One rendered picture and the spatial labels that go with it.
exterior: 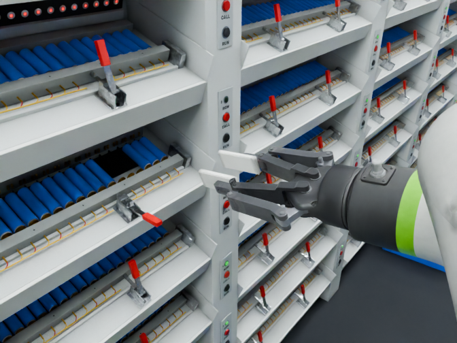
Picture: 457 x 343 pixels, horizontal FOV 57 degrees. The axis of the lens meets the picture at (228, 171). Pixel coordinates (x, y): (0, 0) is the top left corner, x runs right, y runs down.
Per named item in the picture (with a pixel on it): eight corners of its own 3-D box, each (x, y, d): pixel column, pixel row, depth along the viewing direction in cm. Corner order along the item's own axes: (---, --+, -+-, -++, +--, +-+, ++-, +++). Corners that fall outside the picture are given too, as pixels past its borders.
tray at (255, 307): (332, 249, 162) (348, 226, 152) (232, 356, 121) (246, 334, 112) (291, 216, 169) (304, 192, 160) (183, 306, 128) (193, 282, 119)
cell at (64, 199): (51, 182, 71) (74, 207, 69) (41, 187, 70) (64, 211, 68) (51, 175, 70) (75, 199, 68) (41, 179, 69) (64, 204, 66)
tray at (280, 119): (355, 102, 132) (377, 63, 123) (233, 177, 92) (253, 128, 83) (304, 69, 139) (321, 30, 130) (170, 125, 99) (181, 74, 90)
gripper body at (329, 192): (371, 153, 50) (302, 143, 55) (340, 199, 45) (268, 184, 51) (377, 200, 54) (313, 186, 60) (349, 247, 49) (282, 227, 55)
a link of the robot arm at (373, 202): (399, 275, 46) (427, 218, 51) (391, 195, 40) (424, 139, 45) (347, 258, 50) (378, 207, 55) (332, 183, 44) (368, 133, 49)
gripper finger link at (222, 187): (248, 194, 58) (235, 208, 56) (220, 187, 61) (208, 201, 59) (245, 186, 57) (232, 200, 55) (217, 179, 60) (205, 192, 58)
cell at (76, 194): (62, 177, 73) (85, 201, 70) (52, 182, 71) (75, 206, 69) (62, 170, 71) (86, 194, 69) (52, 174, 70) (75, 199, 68)
